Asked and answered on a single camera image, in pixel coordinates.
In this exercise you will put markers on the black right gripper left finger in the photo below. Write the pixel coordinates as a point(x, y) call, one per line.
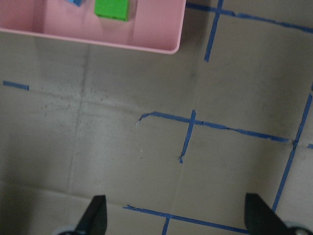
point(94, 220)

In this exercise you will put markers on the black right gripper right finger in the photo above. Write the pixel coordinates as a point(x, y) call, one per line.
point(260, 219)

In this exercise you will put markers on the green toy block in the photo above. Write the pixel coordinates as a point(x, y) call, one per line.
point(112, 9)

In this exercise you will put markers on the blue toy block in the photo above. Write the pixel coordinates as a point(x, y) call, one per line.
point(76, 2)

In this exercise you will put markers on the pink plastic box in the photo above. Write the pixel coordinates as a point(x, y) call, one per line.
point(153, 25)

